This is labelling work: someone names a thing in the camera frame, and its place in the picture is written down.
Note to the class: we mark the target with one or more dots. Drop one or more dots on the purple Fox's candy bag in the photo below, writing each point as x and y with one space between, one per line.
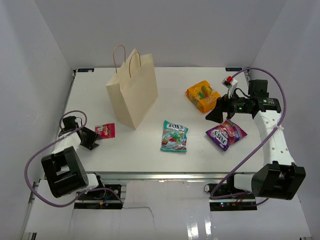
226 134

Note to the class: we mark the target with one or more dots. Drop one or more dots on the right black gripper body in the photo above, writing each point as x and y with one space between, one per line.
233 105

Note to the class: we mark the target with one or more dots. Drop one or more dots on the right blue table label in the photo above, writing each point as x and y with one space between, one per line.
233 69

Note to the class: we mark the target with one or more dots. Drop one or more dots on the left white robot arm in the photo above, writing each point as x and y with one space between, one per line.
63 169

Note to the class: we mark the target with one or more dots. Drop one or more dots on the red snack packet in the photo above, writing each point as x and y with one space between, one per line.
106 131

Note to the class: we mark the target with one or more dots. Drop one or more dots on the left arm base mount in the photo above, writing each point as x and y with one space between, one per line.
101 200

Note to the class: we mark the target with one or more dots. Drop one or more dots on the beige paper bag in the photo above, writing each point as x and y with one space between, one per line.
133 89

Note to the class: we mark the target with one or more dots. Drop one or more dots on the orange snack pack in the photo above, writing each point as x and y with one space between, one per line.
203 96

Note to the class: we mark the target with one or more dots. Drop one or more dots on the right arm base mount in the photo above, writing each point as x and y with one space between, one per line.
245 202

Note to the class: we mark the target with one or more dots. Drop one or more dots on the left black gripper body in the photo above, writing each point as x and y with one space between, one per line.
89 136

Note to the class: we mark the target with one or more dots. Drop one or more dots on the left blue table label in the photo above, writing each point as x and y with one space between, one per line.
85 70

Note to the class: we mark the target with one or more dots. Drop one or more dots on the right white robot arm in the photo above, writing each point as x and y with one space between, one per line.
280 177

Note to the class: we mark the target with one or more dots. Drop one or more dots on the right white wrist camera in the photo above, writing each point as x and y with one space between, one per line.
231 84

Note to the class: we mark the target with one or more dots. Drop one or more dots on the aluminium front rail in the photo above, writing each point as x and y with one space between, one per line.
161 176

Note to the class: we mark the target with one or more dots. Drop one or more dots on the blue table label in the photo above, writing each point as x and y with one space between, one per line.
85 70
233 69

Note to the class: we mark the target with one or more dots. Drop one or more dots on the green Fox's candy bag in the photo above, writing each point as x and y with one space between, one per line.
174 137

